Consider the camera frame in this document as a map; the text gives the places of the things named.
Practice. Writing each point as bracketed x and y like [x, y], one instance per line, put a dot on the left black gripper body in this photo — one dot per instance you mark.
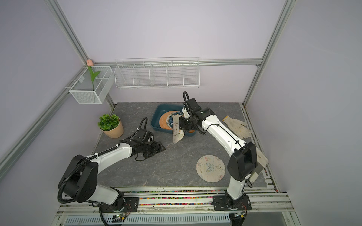
[151, 149]

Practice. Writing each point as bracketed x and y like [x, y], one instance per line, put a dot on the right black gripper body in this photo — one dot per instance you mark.
[186, 124]

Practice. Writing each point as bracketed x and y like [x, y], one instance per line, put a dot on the alpaca cream coaster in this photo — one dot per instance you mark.
[178, 134]

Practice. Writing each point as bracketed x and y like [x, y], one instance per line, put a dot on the orange round coaster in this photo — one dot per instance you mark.
[163, 121]

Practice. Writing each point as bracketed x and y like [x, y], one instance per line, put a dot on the teal plastic storage box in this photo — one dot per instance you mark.
[160, 110]

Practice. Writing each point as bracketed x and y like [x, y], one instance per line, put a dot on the butterfly cream coaster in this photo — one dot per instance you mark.
[210, 168]

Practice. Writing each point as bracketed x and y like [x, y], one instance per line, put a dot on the blue orange toast coaster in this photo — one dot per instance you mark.
[171, 116]

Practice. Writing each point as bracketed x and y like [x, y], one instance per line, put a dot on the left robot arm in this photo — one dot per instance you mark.
[79, 182]

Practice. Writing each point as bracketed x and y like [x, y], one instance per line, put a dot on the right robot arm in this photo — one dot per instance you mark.
[243, 156]

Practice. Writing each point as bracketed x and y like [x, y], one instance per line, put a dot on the green potted plant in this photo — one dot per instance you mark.
[111, 126]

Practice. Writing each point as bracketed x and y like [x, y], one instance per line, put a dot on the white work glove far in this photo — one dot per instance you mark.
[238, 127]

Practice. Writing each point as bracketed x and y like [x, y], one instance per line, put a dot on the white grey glove near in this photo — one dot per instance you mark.
[262, 162]

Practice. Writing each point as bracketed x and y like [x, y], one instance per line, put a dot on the pink artificial tulip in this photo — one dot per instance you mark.
[93, 74]

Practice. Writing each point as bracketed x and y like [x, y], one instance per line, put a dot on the white wire wall shelf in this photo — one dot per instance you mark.
[166, 72]

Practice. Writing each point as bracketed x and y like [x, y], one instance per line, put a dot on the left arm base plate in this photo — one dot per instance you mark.
[126, 204]

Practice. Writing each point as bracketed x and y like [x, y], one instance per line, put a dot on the white mesh wall basket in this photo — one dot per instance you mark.
[86, 91]

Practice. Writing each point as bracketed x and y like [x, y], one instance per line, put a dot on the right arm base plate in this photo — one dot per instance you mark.
[226, 203]

